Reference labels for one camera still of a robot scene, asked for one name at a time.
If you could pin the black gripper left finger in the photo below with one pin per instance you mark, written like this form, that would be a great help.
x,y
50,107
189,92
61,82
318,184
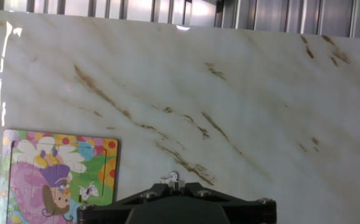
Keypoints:
x,y
111,213

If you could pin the green orange puzzle piece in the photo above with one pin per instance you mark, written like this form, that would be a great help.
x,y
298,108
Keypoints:
x,y
172,177

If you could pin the colourful fairy puzzle board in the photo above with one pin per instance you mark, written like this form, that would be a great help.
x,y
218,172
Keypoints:
x,y
58,174

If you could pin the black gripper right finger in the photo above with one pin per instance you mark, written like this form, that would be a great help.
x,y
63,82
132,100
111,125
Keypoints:
x,y
248,213

